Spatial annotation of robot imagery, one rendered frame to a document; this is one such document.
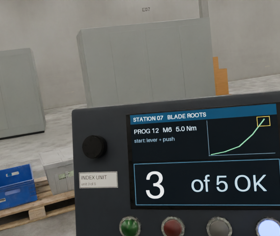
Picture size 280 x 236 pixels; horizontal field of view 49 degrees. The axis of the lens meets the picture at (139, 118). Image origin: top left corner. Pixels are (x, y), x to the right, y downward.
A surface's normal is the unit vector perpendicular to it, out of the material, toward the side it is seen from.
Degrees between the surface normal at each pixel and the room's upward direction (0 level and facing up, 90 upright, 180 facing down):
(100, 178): 75
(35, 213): 90
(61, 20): 90
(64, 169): 95
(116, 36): 90
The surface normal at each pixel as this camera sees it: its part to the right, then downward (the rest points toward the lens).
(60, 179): 0.39, 0.19
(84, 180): -0.27, -0.06
